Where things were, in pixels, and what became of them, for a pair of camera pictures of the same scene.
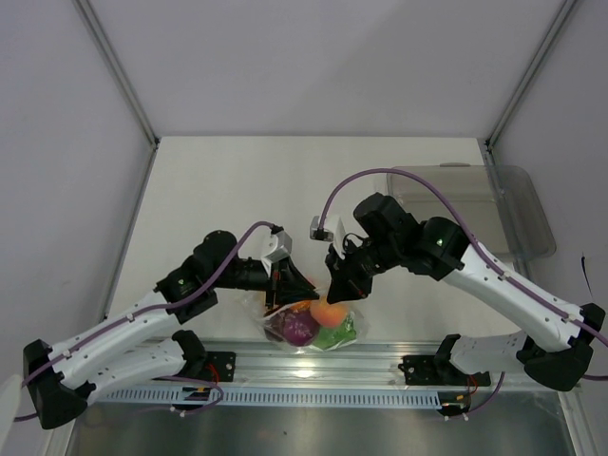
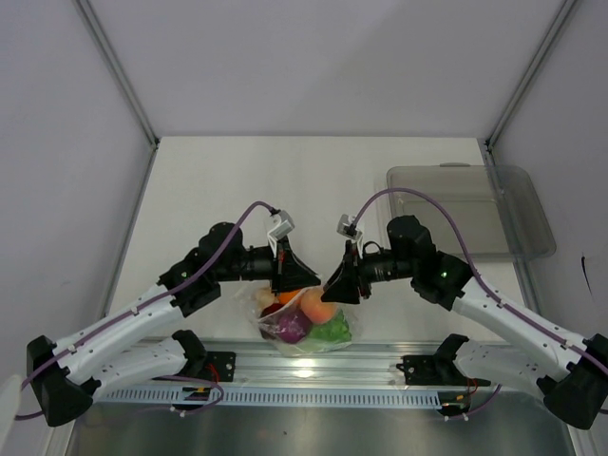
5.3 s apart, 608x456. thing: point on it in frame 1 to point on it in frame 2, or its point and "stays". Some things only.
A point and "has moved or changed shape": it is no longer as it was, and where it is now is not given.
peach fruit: [328, 314] has moved or changed shape
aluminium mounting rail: [264, 375] stays
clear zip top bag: [307, 326] stays
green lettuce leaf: [329, 337] has moved or changed shape
